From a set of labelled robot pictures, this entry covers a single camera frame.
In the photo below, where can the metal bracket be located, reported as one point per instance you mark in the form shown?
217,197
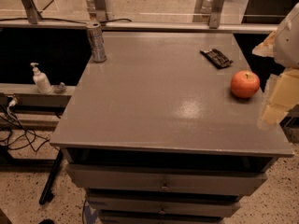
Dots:
100,10
33,16
208,11

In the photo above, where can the metal bracket left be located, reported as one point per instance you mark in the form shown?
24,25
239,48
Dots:
33,16

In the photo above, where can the silver drink can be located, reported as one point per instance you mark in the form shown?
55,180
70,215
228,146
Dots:
96,40

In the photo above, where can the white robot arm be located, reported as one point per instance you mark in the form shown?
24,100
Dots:
283,44

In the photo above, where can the metal bracket right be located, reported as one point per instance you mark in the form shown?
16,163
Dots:
208,11

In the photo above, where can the white pump bottle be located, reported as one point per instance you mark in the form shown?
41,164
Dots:
41,80

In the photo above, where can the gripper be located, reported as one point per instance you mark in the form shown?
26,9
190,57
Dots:
288,44

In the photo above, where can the grey drawer cabinet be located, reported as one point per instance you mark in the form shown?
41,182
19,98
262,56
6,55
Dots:
157,102

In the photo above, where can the grey drawer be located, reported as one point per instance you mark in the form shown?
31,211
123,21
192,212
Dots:
156,204
159,180

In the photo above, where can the metal bracket middle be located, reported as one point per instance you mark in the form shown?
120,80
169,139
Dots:
100,10

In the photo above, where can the black slanted leg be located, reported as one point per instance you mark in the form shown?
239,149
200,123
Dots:
47,195

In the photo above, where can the red apple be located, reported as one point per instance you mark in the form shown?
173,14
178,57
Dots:
244,84

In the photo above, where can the top grey drawer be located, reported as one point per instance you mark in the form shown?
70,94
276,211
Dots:
159,180

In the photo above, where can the small grey clip object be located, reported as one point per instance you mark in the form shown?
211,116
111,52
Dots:
61,88

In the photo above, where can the middle grey drawer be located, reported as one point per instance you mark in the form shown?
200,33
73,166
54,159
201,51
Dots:
156,204

